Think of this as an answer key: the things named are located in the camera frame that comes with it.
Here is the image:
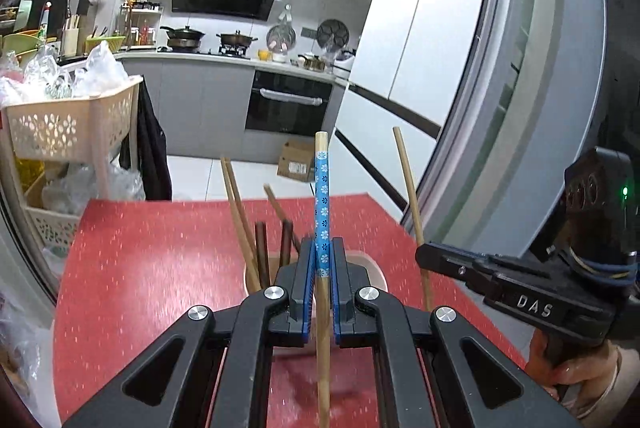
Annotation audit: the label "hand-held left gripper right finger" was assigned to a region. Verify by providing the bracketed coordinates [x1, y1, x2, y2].
[332, 237, 581, 428]

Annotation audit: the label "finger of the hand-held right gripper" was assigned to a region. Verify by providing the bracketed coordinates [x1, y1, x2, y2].
[415, 242, 502, 295]

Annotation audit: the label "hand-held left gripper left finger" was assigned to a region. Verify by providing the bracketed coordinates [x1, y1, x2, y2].
[62, 235, 317, 428]

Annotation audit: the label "white beige utensil holder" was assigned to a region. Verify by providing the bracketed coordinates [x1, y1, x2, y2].
[243, 249, 388, 351]

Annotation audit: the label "plain wooden chopstick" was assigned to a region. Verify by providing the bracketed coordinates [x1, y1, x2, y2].
[226, 159, 262, 285]
[263, 184, 302, 253]
[220, 159, 257, 293]
[392, 126, 434, 311]

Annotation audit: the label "blue floral wooden chopstick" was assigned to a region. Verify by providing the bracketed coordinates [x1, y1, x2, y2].
[312, 132, 332, 428]

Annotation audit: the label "person's right hand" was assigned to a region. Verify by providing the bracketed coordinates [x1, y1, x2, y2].
[527, 333, 623, 404]

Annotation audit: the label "cardboard box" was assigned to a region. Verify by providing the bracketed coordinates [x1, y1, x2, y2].
[276, 139, 317, 183]

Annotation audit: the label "black built-in oven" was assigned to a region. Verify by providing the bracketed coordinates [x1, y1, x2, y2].
[245, 68, 335, 139]

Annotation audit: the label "grey kitchen cabinet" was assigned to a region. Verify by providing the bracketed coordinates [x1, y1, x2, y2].
[115, 52, 257, 159]

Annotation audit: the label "black hanging garment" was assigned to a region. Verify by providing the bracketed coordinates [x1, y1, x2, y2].
[119, 80, 173, 201]

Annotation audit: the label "white refrigerator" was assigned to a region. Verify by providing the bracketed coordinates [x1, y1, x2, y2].
[332, 0, 507, 229]

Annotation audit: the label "white rice cooker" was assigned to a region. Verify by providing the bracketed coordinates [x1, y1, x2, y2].
[332, 50, 357, 72]

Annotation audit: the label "round metal rack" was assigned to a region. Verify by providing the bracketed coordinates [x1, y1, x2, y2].
[266, 24, 297, 54]
[316, 18, 349, 52]

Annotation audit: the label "dark cooking pot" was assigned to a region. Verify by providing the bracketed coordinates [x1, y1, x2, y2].
[216, 30, 259, 52]

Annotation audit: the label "dark wok with lid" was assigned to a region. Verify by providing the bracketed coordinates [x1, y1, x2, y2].
[160, 25, 206, 51]

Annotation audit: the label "beige plastic basket cart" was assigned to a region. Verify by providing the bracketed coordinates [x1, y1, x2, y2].
[0, 75, 144, 259]

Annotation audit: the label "clear plastic bags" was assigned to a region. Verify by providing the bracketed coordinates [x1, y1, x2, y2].
[0, 40, 132, 106]

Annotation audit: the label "white spice rack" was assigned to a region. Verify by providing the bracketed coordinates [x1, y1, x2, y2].
[120, 0, 164, 47]

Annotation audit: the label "green colander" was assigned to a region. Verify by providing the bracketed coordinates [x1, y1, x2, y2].
[85, 35, 126, 54]

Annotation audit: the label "green plastic bowl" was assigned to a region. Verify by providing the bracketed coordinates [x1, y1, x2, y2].
[0, 32, 46, 54]

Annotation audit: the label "kitchen faucet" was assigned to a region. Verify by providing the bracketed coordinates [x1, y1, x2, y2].
[42, 0, 71, 31]

